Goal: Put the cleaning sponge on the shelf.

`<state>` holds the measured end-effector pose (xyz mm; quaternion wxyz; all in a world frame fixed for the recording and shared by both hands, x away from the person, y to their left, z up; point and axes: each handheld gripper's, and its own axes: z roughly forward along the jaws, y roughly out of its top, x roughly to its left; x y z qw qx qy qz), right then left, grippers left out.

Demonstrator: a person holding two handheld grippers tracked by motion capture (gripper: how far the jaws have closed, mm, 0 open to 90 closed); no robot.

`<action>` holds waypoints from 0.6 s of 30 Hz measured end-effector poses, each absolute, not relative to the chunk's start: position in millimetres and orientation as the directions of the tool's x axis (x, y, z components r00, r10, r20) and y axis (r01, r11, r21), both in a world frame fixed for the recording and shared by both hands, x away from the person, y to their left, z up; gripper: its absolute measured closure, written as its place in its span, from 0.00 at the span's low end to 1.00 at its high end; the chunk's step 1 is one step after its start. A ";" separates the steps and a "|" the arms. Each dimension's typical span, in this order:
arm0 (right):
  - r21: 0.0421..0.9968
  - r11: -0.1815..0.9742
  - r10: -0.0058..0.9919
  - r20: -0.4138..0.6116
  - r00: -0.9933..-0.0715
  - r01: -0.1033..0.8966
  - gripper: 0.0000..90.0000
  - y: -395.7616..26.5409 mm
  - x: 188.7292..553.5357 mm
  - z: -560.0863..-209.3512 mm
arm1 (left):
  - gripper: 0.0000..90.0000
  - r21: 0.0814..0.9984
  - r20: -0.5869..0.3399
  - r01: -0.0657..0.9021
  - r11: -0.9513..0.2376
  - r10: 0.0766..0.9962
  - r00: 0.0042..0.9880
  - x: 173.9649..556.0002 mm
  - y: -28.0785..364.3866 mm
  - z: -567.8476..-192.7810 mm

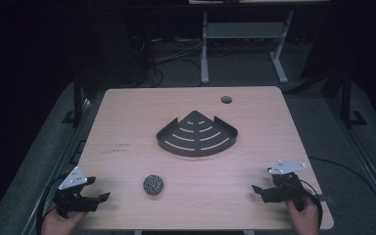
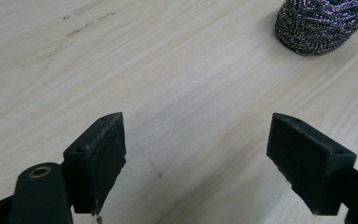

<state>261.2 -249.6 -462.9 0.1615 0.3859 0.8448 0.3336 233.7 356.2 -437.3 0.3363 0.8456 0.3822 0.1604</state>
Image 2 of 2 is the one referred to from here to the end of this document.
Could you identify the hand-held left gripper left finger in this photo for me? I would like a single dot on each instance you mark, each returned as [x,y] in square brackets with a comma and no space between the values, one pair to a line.
[98,161]

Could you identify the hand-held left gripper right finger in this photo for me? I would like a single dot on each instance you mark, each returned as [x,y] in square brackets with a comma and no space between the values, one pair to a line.
[307,161]

